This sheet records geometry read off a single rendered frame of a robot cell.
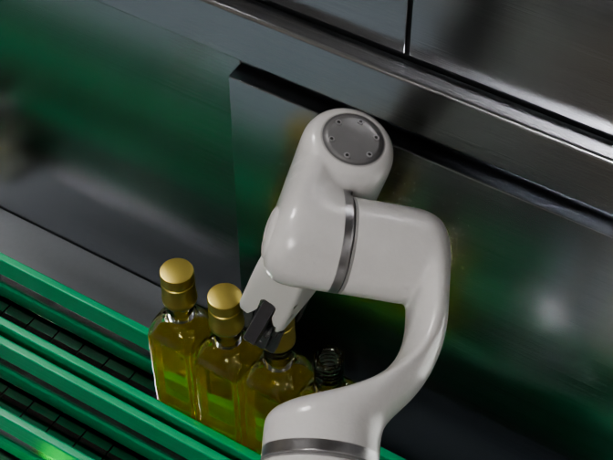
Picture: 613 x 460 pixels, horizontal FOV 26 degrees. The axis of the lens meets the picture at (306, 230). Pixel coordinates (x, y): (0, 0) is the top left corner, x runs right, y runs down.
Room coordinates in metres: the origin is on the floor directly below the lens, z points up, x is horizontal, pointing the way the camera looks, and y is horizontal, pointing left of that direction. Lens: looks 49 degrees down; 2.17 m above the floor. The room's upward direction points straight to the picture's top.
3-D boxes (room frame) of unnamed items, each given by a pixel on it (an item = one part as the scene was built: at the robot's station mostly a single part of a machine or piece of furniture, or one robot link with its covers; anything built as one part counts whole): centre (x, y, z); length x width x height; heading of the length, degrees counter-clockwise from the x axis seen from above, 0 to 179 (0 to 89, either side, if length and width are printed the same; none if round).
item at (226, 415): (0.79, 0.08, 0.99); 0.06 x 0.06 x 0.21; 59
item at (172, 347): (0.83, 0.13, 0.99); 0.06 x 0.06 x 0.21; 58
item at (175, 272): (0.83, 0.13, 1.14); 0.04 x 0.04 x 0.04
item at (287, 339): (0.77, 0.03, 1.15); 0.04 x 0.04 x 0.04
